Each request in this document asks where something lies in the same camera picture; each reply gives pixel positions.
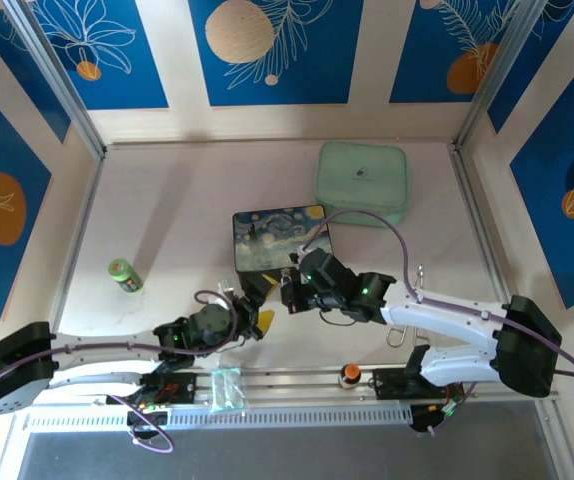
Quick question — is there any aluminium frame post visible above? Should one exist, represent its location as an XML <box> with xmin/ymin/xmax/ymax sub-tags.
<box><xmin>452</xmin><ymin>0</ymin><xmax>543</xmax><ymax>151</ymax></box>
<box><xmin>1</xmin><ymin>0</ymin><xmax>108</xmax><ymax>157</ymax></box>

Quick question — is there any small bottle with orange cap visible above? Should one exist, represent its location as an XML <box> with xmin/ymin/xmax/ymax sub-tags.
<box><xmin>338</xmin><ymin>363</ymin><xmax>362</xmax><ymax>391</ymax></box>

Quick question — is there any slotted grey cable duct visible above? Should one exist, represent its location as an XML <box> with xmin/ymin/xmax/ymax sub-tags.
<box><xmin>25</xmin><ymin>404</ymin><xmax>414</xmax><ymax>430</ymax></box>

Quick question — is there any aluminium mounting rail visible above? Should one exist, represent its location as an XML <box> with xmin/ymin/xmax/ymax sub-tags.
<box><xmin>186</xmin><ymin>368</ymin><xmax>561</xmax><ymax>401</ymax></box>

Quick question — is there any mint green lidded container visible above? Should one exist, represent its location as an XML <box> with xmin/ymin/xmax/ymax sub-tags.
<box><xmin>314</xmin><ymin>140</ymin><xmax>412</xmax><ymax>229</ymax></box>

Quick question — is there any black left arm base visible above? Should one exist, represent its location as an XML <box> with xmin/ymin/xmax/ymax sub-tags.
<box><xmin>125</xmin><ymin>370</ymin><xmax>199</xmax><ymax>407</ymax></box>

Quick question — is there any clear plastic blister pack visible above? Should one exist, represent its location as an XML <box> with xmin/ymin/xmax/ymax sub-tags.
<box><xmin>210</xmin><ymin>368</ymin><xmax>245</xmax><ymax>413</ymax></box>

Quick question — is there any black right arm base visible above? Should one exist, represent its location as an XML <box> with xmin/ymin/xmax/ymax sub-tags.
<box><xmin>371</xmin><ymin>367</ymin><xmax>468</xmax><ymax>437</ymax></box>

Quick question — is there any starry night painted box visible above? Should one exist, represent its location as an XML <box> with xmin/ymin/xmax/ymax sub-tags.
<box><xmin>231</xmin><ymin>203</ymin><xmax>337</xmax><ymax>274</ymax></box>

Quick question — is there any small green bottle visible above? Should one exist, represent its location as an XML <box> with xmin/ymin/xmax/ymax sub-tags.
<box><xmin>108</xmin><ymin>257</ymin><xmax>146</xmax><ymax>296</ymax></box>

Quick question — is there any silver wire clip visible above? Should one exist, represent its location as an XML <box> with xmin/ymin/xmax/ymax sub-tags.
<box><xmin>385</xmin><ymin>326</ymin><xmax>414</xmax><ymax>349</ymax></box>

